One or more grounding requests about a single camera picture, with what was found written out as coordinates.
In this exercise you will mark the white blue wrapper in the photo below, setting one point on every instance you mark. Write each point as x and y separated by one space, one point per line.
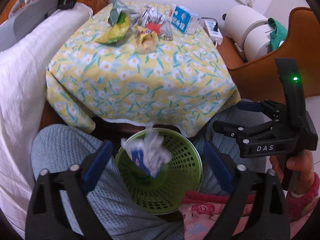
148 153

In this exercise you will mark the silver foil wrapper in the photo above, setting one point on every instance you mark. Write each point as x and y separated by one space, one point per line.
151 14

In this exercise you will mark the white power strip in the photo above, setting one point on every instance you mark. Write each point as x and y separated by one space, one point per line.
212 28

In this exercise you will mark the white pillow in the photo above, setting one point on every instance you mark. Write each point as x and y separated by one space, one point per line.
23 81

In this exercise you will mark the yellow paper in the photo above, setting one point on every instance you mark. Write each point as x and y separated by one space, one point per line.
146 40

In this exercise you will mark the person's right hand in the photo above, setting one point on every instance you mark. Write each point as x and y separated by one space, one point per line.
302 163

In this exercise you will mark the brown leather chair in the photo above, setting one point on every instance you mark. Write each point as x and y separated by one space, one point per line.
258 80

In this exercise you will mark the blue white milk carton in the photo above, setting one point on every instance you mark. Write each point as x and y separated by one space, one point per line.
183 19

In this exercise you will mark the black power adapter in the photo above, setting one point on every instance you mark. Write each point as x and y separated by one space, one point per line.
66 4

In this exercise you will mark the grey breathing machine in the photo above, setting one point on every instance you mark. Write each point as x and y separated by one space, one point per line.
25 21

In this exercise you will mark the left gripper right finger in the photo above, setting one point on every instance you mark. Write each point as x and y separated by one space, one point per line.
256 208

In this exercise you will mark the yellow green snack bag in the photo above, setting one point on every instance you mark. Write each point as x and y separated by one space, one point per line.
117 31

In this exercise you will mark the yellow floral tablecloth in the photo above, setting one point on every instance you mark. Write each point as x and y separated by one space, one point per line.
183 83

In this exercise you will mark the green perforated trash basket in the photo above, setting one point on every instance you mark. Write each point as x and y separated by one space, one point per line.
164 193

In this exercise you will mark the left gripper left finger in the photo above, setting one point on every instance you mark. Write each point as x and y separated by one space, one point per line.
59 208

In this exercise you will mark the green silver snack bag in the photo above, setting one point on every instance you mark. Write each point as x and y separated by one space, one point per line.
117 8

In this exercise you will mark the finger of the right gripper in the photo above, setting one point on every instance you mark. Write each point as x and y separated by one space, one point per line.
267 107
267 130

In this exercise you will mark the green cloth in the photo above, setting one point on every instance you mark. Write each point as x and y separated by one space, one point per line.
277 35

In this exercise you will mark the red foil packet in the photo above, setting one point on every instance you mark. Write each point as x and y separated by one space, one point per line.
154 27

